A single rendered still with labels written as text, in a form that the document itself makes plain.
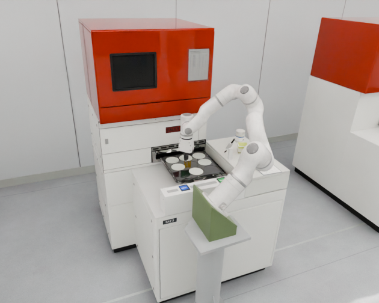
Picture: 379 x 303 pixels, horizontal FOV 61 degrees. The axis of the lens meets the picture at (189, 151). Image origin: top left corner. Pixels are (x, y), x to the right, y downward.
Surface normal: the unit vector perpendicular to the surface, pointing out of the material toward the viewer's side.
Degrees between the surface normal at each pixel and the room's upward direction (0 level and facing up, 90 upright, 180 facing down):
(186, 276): 90
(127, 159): 90
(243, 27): 90
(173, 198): 90
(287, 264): 0
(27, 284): 0
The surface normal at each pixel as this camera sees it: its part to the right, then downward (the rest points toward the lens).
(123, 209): 0.38, 0.43
